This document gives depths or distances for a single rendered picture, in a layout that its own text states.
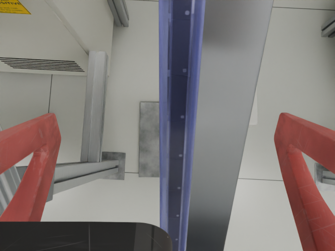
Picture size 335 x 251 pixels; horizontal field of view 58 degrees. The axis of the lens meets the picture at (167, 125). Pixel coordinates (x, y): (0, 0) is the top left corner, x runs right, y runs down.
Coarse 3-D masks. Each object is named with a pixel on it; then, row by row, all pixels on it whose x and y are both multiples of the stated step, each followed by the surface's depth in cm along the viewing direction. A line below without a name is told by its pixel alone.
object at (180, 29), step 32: (160, 0) 9; (192, 0) 9; (160, 32) 9; (192, 32) 9; (160, 64) 10; (192, 64) 10; (160, 96) 11; (192, 96) 11; (160, 128) 12; (192, 128) 11; (160, 160) 12; (192, 160) 12; (160, 192) 14; (160, 224) 15
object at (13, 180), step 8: (0, 128) 13; (0, 176) 13; (8, 176) 13; (16, 176) 14; (0, 184) 13; (8, 184) 13; (16, 184) 14; (0, 192) 14; (8, 192) 14; (0, 200) 14; (8, 200) 14; (0, 208) 14
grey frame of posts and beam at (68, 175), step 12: (108, 0) 87; (120, 0) 87; (120, 12) 95; (120, 24) 103; (60, 168) 45; (72, 168) 51; (84, 168) 58; (96, 168) 68; (108, 168) 87; (60, 180) 48; (72, 180) 51; (84, 180) 59
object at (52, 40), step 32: (0, 0) 49; (32, 0) 49; (64, 0) 54; (96, 0) 76; (0, 32) 63; (32, 32) 62; (64, 32) 61; (96, 32) 77; (0, 64) 88; (32, 64) 86; (64, 64) 84
